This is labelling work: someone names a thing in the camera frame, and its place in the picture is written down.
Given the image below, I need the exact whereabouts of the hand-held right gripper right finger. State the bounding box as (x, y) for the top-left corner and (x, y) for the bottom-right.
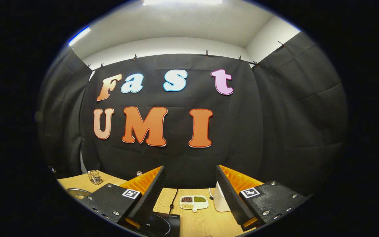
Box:
(216, 165), (308, 232)

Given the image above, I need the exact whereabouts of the black power cable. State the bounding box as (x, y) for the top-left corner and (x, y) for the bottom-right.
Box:
(169, 189), (179, 214)

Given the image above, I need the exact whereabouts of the white divided dish with beans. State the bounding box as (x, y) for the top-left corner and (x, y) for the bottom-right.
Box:
(180, 195), (209, 212)

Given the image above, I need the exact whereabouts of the white toaster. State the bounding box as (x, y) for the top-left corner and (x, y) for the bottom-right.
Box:
(213, 181), (231, 213)

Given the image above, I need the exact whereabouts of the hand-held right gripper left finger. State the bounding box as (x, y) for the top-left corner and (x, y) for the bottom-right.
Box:
(81, 166), (166, 231)

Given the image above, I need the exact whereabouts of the long ceiling light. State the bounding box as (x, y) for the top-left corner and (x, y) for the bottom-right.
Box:
(143, 0), (223, 6)

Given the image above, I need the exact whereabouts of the wire mesh holder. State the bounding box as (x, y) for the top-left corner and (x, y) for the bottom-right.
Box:
(88, 170), (103, 185)

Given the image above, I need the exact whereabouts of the steel pot with black handle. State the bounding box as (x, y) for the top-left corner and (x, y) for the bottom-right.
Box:
(66, 188), (92, 200)

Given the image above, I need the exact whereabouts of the small ceiling light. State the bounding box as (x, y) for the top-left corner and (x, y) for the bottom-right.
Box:
(68, 26), (91, 46)

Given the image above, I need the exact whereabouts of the black induction cooktop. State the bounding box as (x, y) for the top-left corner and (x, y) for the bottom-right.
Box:
(137, 212), (181, 237)

